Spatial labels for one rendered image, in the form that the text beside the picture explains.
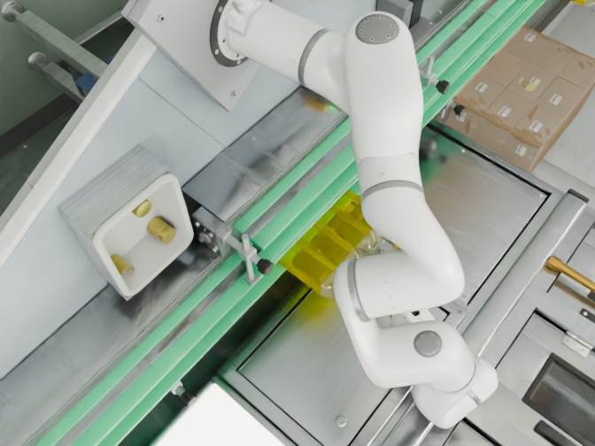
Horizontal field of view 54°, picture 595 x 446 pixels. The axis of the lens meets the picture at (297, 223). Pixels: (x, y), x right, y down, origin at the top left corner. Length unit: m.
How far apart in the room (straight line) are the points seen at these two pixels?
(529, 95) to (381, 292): 4.52
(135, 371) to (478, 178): 1.00
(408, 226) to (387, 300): 0.11
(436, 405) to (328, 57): 0.57
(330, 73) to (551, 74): 4.62
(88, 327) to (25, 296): 0.16
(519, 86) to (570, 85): 0.43
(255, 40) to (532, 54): 4.75
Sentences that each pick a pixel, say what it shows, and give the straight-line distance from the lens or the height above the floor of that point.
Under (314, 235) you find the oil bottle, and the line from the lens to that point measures 1.24.
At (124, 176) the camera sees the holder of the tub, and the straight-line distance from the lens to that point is 0.99.
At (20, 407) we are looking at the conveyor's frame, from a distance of 1.17.
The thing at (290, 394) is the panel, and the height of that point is 1.13.
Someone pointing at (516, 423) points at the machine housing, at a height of 1.53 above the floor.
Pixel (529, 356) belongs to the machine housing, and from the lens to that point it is 1.43.
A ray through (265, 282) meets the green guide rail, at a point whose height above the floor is 0.95.
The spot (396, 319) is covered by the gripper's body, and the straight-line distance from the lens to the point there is 1.19.
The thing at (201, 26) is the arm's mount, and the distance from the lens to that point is 0.95.
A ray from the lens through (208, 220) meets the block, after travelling 1.12.
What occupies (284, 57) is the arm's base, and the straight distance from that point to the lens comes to 0.93.
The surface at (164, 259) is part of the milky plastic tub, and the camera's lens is 1.13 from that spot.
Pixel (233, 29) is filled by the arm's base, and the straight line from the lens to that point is 0.98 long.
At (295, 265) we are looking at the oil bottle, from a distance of 1.21.
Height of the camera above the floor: 1.37
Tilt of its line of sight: 20 degrees down
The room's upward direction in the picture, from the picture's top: 125 degrees clockwise
